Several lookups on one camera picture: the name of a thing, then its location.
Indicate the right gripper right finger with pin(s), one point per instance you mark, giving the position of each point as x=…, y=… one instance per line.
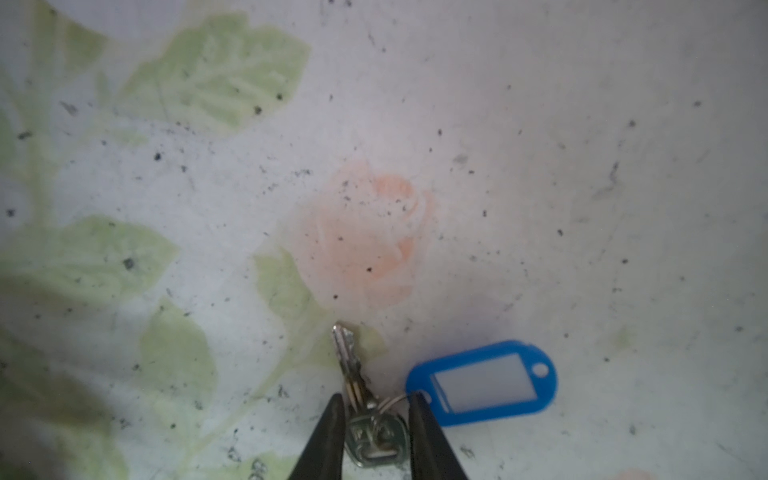
x=431, y=456

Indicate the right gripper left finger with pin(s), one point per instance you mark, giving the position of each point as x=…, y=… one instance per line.
x=322, y=457

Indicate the key with blue tag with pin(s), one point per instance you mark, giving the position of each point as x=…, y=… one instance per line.
x=500, y=380

